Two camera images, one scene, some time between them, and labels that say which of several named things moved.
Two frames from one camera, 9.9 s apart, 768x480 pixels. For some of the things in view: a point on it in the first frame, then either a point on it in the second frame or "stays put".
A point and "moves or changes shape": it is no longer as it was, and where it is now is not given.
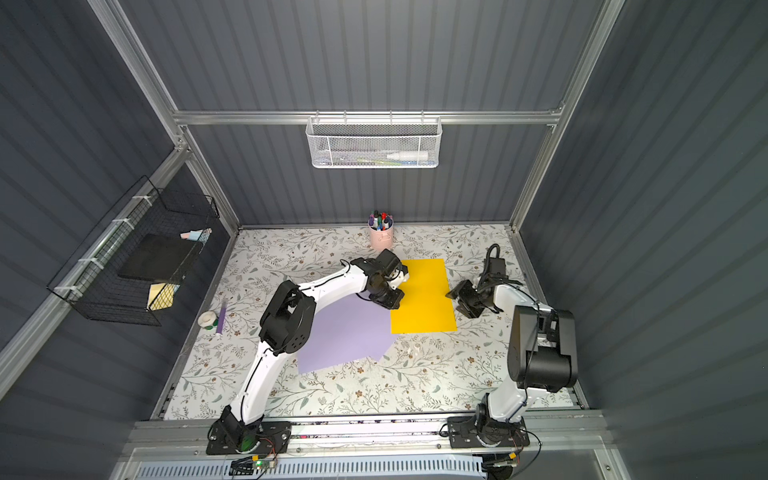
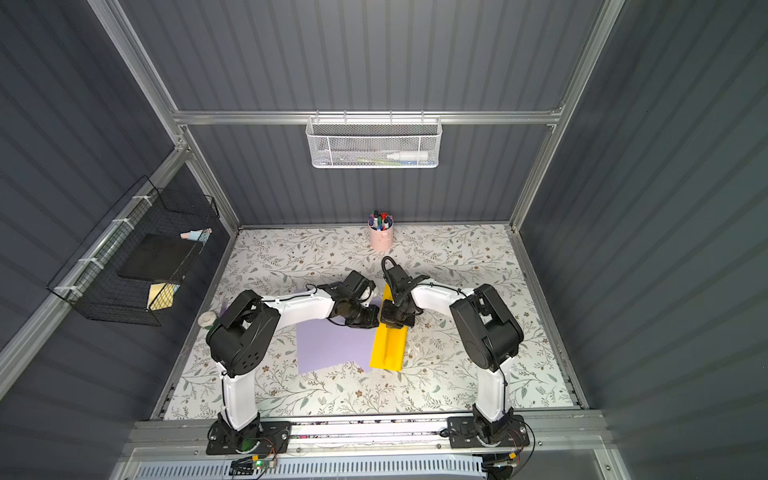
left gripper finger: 391,298 → 367,317
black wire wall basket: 132,261 stays put
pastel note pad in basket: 201,235 stays put
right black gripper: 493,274 → 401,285
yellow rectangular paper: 425,307 moves or changes shape
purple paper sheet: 348,330 stays put
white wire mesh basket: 374,142 stays put
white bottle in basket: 414,155 stays put
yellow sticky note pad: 161,296 stays put
